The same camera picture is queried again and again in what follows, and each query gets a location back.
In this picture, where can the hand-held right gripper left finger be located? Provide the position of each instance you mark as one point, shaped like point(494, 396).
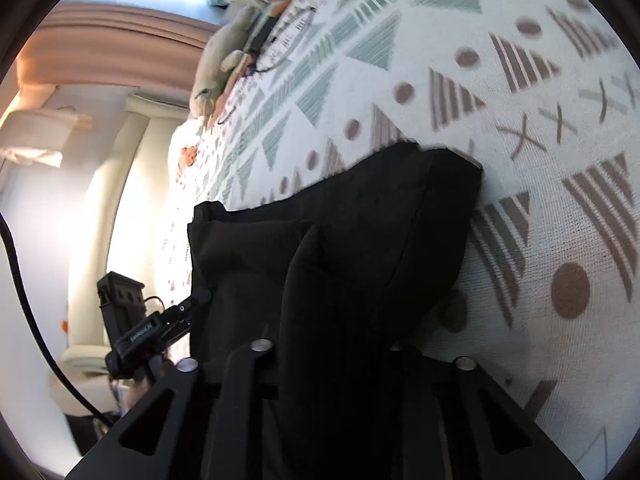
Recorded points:
point(250, 370)

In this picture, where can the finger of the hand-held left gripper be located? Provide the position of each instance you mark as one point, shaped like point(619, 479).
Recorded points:
point(187, 310)

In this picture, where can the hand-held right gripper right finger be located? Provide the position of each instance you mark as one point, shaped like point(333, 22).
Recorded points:
point(415, 385)

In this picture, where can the black large garment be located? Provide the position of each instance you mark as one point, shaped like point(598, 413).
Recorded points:
point(350, 240)

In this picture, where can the orange bed sheet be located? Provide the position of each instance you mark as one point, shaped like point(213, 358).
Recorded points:
point(227, 102)

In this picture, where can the beige draped cloth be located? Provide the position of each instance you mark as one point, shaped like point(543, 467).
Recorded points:
point(35, 135)

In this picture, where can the cream plush toy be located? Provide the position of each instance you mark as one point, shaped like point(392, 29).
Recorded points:
point(215, 65)

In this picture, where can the black pouch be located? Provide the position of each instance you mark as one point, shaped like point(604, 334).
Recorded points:
point(262, 35)

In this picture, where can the white geometric patterned blanket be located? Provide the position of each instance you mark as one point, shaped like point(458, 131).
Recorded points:
point(500, 110)

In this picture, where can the pink curtain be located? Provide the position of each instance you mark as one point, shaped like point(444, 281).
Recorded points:
point(100, 35)

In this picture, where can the cream padded bed frame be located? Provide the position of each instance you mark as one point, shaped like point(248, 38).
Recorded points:
point(135, 185)

